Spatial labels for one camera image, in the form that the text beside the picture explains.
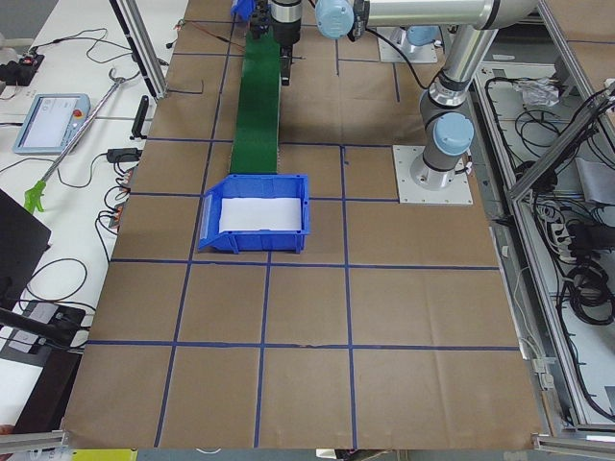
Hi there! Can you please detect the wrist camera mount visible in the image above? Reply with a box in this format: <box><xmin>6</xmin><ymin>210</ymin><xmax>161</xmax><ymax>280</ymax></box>
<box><xmin>249</xmin><ymin>0</ymin><xmax>270</xmax><ymax>40</ymax></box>

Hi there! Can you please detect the white foam pad left bin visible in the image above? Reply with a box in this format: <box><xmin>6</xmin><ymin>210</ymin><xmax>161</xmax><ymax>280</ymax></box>
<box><xmin>219</xmin><ymin>198</ymin><xmax>302</xmax><ymax>231</ymax></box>

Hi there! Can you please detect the teach pendant tablet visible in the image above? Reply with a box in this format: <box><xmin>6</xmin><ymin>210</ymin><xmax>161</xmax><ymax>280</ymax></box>
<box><xmin>12</xmin><ymin>93</ymin><xmax>90</xmax><ymax>155</ymax></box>

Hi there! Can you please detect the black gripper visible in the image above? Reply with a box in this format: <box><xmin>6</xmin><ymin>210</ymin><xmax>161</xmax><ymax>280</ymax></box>
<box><xmin>272</xmin><ymin>21</ymin><xmax>301</xmax><ymax>86</ymax></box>

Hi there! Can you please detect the green conveyor belt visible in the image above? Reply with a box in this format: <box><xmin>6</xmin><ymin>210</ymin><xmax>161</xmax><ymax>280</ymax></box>
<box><xmin>230</xmin><ymin>33</ymin><xmax>281</xmax><ymax>174</ymax></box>

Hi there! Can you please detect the aluminium frame post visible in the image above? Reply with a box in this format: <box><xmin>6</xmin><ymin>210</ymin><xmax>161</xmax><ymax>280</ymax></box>
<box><xmin>109</xmin><ymin>0</ymin><xmax>167</xmax><ymax>100</ymax></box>

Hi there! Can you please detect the reacher grabber tool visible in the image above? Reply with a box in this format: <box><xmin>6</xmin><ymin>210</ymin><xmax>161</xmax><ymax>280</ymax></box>
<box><xmin>24</xmin><ymin>67</ymin><xmax>137</xmax><ymax>214</ymax></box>

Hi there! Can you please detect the black power adapter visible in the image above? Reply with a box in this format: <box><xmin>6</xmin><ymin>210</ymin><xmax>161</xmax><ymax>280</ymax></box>
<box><xmin>106</xmin><ymin>148</ymin><xmax>142</xmax><ymax>163</ymax></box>

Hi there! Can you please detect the black monitor stand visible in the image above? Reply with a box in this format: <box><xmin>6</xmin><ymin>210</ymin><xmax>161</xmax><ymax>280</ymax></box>
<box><xmin>1</xmin><ymin>192</ymin><xmax>84</xmax><ymax>350</ymax></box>

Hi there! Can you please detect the red black wire pair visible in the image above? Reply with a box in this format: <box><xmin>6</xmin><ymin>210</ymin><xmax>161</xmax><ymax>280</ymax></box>
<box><xmin>175</xmin><ymin>18</ymin><xmax>246</xmax><ymax>52</ymax></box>

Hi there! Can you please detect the left blue plastic bin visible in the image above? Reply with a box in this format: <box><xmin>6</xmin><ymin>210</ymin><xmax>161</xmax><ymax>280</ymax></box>
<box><xmin>198</xmin><ymin>174</ymin><xmax>310</xmax><ymax>254</ymax></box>

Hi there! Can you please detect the right blue plastic bin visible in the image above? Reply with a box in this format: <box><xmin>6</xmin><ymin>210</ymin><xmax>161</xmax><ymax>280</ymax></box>
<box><xmin>231</xmin><ymin>0</ymin><xmax>256</xmax><ymax>21</ymax></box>

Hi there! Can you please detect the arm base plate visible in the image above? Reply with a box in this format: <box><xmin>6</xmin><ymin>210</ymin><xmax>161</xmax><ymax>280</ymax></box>
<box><xmin>392</xmin><ymin>145</ymin><xmax>473</xmax><ymax>206</ymax></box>
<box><xmin>377</xmin><ymin>28</ymin><xmax>438</xmax><ymax>63</ymax></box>

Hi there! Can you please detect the black handle bar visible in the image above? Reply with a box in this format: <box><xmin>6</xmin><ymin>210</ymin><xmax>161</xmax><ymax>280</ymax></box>
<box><xmin>130</xmin><ymin>95</ymin><xmax>149</xmax><ymax>140</ymax></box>

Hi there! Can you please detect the blue plastic bin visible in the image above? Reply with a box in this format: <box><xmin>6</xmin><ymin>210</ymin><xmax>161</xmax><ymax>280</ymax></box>
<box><xmin>231</xmin><ymin>0</ymin><xmax>256</xmax><ymax>21</ymax></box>
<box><xmin>198</xmin><ymin>174</ymin><xmax>310</xmax><ymax>254</ymax></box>

